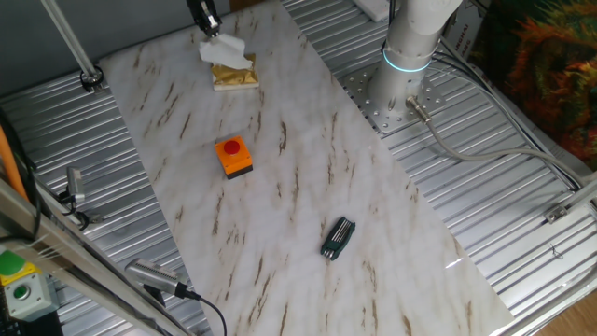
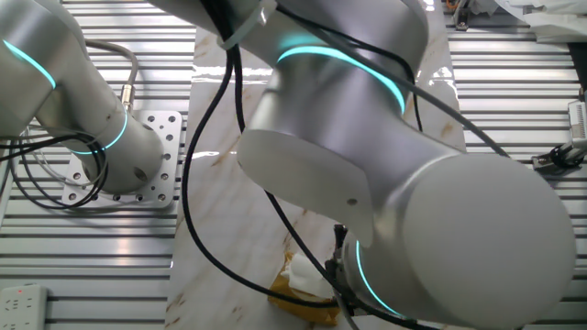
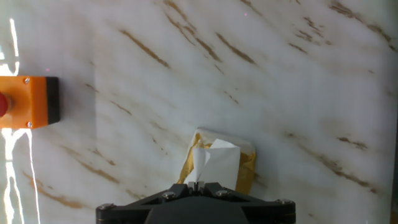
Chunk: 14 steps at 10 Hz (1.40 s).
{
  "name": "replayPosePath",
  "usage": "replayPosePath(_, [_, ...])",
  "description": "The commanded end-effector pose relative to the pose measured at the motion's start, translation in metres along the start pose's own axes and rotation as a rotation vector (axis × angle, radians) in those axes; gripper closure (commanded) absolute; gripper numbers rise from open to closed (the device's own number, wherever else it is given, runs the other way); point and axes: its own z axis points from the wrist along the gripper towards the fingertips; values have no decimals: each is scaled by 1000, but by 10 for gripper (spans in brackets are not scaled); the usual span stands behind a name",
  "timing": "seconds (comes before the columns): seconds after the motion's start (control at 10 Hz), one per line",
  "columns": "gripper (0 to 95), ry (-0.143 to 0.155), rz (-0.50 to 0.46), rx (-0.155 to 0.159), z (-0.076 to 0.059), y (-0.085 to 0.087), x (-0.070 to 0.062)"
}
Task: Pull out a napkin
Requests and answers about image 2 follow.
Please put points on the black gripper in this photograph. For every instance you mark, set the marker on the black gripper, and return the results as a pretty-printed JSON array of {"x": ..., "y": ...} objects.
[{"x": 339, "y": 275}]

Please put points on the white napkin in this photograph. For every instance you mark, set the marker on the white napkin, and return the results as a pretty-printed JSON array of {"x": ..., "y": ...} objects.
[{"x": 305, "y": 275}]

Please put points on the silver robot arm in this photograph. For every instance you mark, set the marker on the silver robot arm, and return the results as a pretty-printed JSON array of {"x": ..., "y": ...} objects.
[{"x": 481, "y": 238}]

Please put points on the gold tissue pack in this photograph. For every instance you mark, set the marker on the gold tissue pack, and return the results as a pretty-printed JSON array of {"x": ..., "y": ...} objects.
[{"x": 298, "y": 304}]

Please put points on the metal robot mounting plate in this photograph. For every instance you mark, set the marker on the metal robot mounting plate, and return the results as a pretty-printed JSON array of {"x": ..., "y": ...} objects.
[{"x": 160, "y": 126}]

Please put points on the white zip tie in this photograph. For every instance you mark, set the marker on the white zip tie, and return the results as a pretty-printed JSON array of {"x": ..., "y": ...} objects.
[{"x": 243, "y": 29}]

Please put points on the white ribbed device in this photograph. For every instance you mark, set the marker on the white ribbed device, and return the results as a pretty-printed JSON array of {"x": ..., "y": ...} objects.
[{"x": 579, "y": 119}]

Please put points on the white power strip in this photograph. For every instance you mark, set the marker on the white power strip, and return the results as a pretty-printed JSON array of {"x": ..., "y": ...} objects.
[{"x": 23, "y": 307}]

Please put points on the white crumpled cloth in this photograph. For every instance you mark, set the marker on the white crumpled cloth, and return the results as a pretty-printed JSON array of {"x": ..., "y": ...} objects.
[{"x": 550, "y": 18}]

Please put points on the black camera clamp stand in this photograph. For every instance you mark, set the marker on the black camera clamp stand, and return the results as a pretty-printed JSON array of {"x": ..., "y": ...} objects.
[{"x": 557, "y": 158}]

